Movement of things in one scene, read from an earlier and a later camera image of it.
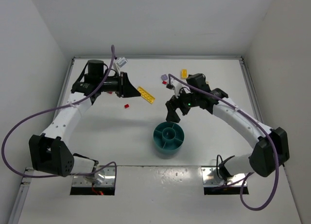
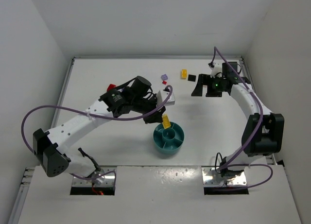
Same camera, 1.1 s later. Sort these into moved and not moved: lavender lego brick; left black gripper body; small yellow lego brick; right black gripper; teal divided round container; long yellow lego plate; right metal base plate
Moved: left black gripper body; long yellow lego plate; right black gripper
Not moved: teal divided round container; right metal base plate; lavender lego brick; small yellow lego brick
